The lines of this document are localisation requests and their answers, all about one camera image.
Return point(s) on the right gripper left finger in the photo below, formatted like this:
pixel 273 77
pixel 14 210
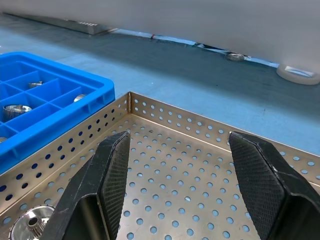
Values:
pixel 82 187

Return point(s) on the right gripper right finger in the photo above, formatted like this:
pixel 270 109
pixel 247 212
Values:
pixel 275 195

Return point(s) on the blue compartment tray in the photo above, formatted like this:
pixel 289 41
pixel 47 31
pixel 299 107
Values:
pixel 75 125

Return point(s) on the perforated metal tray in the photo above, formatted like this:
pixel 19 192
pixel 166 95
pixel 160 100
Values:
pixel 175 175

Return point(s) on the small silver metal part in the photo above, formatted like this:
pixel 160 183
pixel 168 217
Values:
pixel 235 57

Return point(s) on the grey power strip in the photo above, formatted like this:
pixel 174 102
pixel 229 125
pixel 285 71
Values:
pixel 82 26

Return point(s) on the large white backdrop board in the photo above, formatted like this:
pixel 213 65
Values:
pixel 200 20

